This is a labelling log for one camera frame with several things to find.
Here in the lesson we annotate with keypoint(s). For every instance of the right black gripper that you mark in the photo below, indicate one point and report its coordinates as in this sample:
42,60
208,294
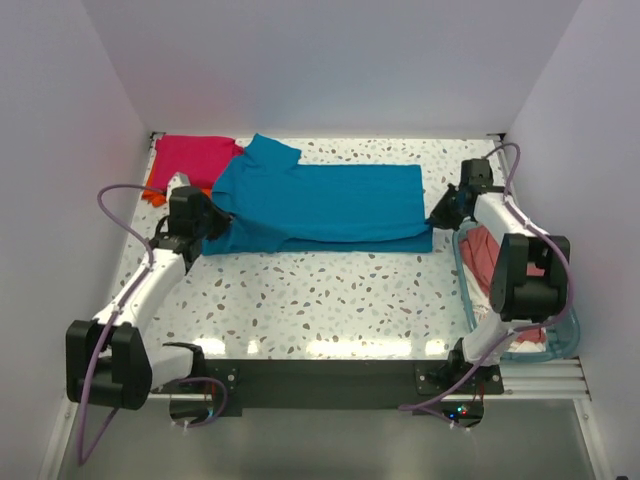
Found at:
439,218

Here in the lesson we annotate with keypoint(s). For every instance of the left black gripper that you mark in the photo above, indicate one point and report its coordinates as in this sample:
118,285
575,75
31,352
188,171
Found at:
223,219

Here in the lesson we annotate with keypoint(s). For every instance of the blue t shirt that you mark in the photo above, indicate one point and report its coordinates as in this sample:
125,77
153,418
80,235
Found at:
279,204

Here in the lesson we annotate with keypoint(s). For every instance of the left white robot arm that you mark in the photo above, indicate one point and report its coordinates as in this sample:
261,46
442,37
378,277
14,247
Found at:
107,363

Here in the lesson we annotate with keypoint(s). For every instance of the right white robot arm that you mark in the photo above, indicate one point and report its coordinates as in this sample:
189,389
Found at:
529,284

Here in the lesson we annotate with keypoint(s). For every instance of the pink t shirt in basket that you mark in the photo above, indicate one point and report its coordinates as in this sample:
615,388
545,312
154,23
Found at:
479,252

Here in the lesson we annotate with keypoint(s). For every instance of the folded orange t shirt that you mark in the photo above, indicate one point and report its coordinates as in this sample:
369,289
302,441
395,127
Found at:
156,194

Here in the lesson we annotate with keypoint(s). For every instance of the folded magenta t shirt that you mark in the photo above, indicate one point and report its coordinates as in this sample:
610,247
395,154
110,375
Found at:
201,158

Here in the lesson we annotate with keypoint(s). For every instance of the white t shirt in basket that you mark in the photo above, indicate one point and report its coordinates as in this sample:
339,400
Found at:
530,342

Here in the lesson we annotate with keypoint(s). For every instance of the clear teal plastic basket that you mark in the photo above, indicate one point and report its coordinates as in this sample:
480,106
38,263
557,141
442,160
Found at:
562,338

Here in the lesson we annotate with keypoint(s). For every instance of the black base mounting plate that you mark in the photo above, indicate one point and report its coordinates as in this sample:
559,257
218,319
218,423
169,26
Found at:
328,384

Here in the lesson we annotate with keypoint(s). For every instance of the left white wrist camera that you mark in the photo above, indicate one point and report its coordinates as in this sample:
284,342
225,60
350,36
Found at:
178,180

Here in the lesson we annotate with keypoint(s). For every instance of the aluminium table frame rail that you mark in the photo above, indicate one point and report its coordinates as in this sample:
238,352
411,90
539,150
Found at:
554,380

